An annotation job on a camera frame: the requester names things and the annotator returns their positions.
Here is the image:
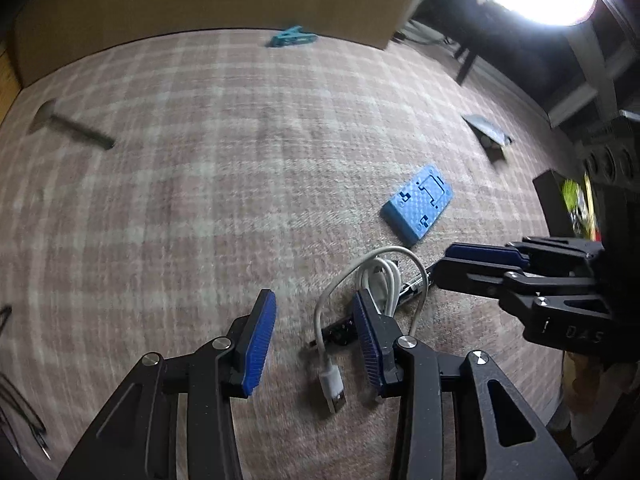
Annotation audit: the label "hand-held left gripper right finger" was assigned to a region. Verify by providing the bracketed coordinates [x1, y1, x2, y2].
[351, 290, 578, 480]

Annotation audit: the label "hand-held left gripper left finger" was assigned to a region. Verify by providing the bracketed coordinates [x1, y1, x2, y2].
[57, 288, 277, 480]

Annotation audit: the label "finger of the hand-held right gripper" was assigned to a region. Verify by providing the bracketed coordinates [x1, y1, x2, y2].
[446, 236, 604, 282]
[432, 259, 615, 357]

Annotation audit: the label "small black electronic module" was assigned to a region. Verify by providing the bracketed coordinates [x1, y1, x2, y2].
[309, 316, 359, 349]

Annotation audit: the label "yellow-green packet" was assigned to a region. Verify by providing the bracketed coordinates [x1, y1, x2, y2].
[562, 177, 597, 238]

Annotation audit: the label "white usb cable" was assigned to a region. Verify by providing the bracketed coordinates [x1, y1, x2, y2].
[313, 245, 432, 415]

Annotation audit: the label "black pen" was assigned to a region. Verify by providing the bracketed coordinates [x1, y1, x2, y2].
[390, 267, 441, 306]

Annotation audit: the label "black tray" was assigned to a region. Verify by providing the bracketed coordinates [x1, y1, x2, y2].
[531, 169, 602, 247]

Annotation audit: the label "blue plastic case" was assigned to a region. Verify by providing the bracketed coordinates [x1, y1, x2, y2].
[381, 163, 456, 248]

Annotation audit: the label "small dark foil packet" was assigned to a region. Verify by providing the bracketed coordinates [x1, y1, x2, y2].
[461, 113, 514, 162]

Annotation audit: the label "blue plastic clip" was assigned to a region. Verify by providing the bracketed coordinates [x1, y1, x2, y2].
[266, 24, 318, 49]

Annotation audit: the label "grey metal tool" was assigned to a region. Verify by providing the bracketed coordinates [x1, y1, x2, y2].
[29, 99, 116, 151]

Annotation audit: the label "black lamp tripod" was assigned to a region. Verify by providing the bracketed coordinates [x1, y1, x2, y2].
[454, 42, 483, 86]

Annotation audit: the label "thin dark cables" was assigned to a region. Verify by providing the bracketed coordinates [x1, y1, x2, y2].
[0, 305, 51, 461]

